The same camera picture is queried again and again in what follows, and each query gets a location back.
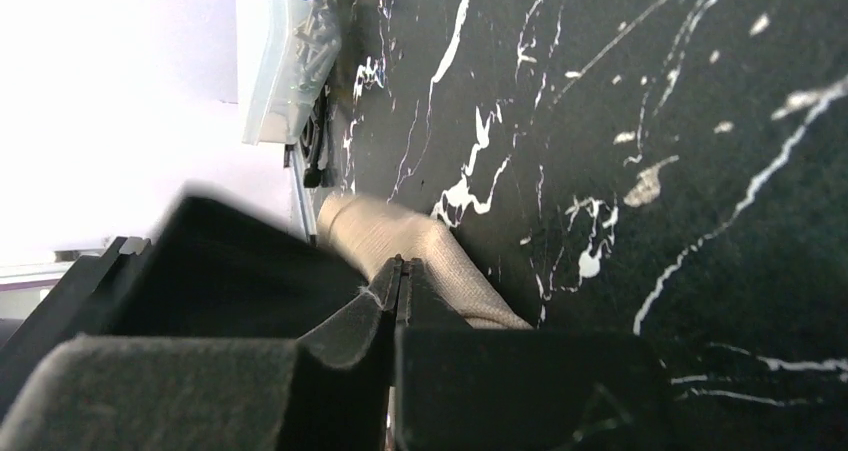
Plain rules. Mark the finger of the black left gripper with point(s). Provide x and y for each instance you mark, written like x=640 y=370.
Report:
x=214 y=272

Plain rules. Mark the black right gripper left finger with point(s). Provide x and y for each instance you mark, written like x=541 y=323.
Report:
x=327 y=390

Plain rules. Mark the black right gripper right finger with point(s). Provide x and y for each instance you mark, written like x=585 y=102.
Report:
x=461 y=388

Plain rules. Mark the beige cloth napkin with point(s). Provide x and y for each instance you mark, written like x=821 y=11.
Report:
x=367 y=232

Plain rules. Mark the clear plastic box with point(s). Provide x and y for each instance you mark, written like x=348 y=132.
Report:
x=285 y=52

